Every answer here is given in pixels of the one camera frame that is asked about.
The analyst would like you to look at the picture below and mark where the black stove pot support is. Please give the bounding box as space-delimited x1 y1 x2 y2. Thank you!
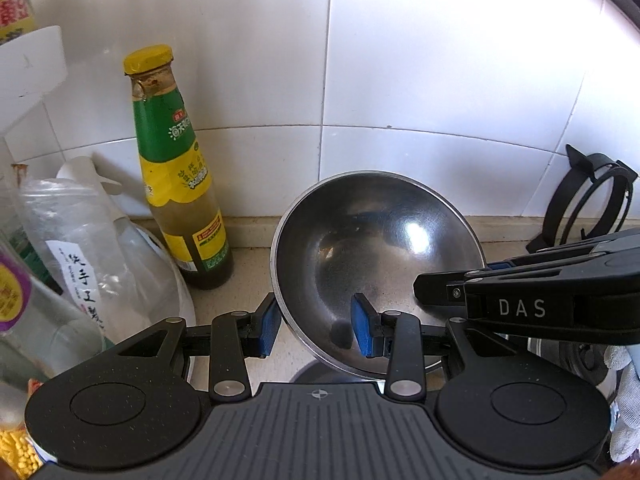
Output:
525 144 639 254

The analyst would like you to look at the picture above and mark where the yellow label clear bottle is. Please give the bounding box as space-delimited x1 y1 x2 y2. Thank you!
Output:
0 0 37 44

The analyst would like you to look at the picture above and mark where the yellow cap sauce bottle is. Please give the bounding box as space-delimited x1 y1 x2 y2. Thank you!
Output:
124 44 233 289

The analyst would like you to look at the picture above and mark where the purple label clear bottle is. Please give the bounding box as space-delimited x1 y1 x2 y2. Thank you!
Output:
1 245 106 430

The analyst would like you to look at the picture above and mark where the white round tray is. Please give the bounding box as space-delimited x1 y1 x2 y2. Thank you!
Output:
0 25 67 136

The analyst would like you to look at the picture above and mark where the yellow chenille cloth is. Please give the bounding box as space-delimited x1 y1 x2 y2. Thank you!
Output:
0 429 42 479

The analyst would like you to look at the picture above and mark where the clear plastic bag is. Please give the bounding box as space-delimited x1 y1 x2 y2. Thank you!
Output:
9 156 195 344

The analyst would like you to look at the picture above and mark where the stainless steel bowl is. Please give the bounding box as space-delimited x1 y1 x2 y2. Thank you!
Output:
270 171 486 379

